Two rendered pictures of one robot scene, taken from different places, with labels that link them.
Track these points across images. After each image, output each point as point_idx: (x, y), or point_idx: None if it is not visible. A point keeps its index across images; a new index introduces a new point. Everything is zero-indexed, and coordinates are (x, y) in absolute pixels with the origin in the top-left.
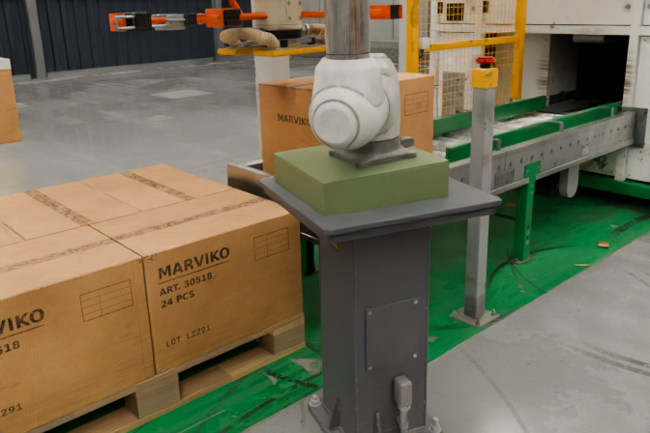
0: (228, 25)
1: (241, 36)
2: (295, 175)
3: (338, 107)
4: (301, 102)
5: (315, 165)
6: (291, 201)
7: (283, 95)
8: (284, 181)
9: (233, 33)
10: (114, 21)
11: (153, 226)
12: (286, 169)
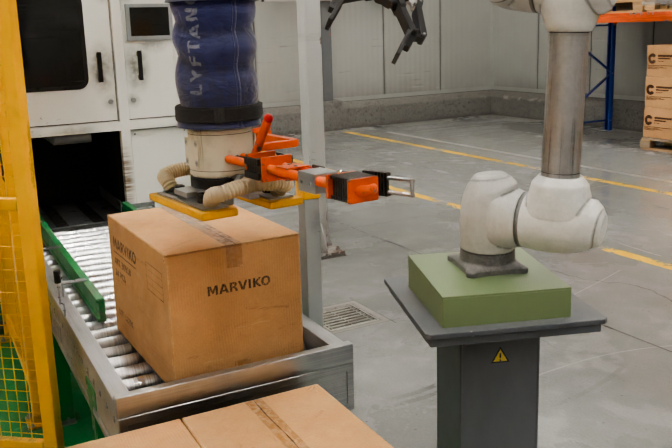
0: None
1: (260, 187)
2: (505, 301)
3: (606, 214)
4: (252, 259)
5: (508, 285)
6: (519, 325)
7: (219, 258)
8: (473, 317)
9: (250, 185)
10: (375, 188)
11: None
12: (481, 303)
